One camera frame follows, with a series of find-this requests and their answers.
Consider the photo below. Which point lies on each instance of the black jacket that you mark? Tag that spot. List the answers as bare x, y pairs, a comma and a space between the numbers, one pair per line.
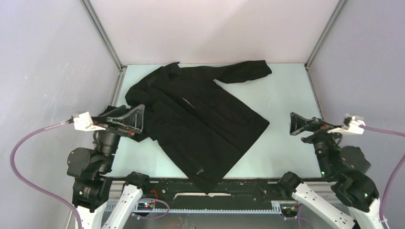
200, 126

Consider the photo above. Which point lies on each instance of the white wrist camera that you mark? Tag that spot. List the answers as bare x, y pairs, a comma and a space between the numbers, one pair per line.
351, 126
84, 122

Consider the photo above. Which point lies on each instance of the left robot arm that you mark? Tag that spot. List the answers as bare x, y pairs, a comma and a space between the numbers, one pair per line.
90, 167

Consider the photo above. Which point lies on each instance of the right aluminium frame post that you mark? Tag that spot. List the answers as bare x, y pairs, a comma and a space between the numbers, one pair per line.
321, 40

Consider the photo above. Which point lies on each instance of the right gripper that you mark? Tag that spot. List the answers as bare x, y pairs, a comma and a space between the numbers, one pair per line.
297, 123

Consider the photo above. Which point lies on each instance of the aluminium frame post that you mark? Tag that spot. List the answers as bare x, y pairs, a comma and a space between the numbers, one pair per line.
321, 40
92, 14

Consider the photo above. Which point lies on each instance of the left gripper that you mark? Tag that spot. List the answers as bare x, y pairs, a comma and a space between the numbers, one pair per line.
133, 119

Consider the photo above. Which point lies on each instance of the left aluminium frame post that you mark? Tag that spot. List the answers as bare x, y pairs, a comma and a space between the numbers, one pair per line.
92, 14

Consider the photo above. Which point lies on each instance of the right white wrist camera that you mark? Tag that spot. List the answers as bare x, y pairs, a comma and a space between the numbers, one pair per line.
351, 126

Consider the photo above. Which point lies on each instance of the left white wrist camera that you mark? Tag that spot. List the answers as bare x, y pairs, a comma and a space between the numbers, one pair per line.
84, 122

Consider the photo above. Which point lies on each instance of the grey slotted cable duct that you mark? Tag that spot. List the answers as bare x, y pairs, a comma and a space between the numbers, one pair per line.
276, 209

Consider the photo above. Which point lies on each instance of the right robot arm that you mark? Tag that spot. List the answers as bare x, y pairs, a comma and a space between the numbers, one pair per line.
345, 167

